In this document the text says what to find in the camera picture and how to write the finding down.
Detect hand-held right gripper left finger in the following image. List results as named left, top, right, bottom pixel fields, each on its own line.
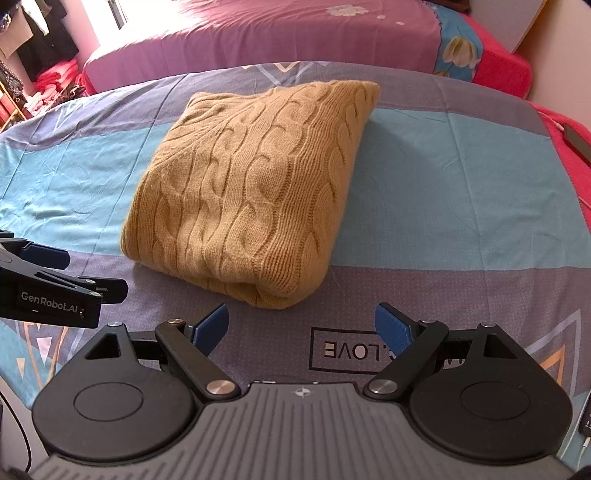
left=83, top=303, right=242, bottom=401

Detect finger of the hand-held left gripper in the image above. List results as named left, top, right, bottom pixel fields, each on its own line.
left=0, top=257, right=129, bottom=305
left=0, top=229, right=71, bottom=271

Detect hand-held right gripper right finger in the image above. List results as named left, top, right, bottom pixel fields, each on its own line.
left=364, top=302, right=521, bottom=400

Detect tan cable-knit cardigan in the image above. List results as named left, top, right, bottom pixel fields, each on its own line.
left=121, top=79, right=382, bottom=309

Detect pile of pink clothes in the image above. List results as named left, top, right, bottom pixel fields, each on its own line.
left=28, top=60, right=95, bottom=112

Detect dark hanging clothes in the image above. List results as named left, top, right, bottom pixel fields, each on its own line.
left=0, top=0, right=81, bottom=81

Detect blue grey patterned bed sheet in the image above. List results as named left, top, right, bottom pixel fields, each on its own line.
left=0, top=62, right=591, bottom=416

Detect pink under sheet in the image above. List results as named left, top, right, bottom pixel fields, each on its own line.
left=531, top=104, right=591, bottom=217

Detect window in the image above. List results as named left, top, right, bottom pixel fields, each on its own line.
left=104, top=0, right=131, bottom=28

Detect black phone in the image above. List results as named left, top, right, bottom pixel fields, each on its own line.
left=561, top=124, right=591, bottom=168

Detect pink mattress cover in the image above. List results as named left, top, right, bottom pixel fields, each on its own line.
left=471, top=18, right=533, bottom=100

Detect blue floral bed cloth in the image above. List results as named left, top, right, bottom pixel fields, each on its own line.
left=431, top=2, right=485, bottom=81

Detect purple flowered bed sheet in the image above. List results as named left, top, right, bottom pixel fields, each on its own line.
left=83, top=0, right=444, bottom=95

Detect grey board with wooden edge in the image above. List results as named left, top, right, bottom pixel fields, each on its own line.
left=505, top=0, right=552, bottom=54

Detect black cable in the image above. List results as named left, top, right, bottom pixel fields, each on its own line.
left=0, top=382, right=34, bottom=463

